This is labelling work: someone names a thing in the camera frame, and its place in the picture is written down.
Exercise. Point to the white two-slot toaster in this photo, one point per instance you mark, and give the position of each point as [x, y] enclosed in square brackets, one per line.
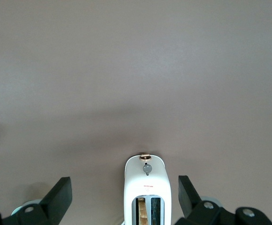
[147, 182]

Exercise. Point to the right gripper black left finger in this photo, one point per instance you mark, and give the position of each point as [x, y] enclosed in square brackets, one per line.
[54, 201]

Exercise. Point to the pale green bowl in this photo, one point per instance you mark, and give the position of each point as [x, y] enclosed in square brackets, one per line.
[17, 209]

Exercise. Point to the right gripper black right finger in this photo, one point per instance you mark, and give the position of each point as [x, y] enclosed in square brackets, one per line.
[192, 204]

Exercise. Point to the brown table cover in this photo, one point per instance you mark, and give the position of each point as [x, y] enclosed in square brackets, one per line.
[136, 82]

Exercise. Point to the toasted bread slice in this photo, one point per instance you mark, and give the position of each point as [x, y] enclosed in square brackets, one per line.
[142, 211]

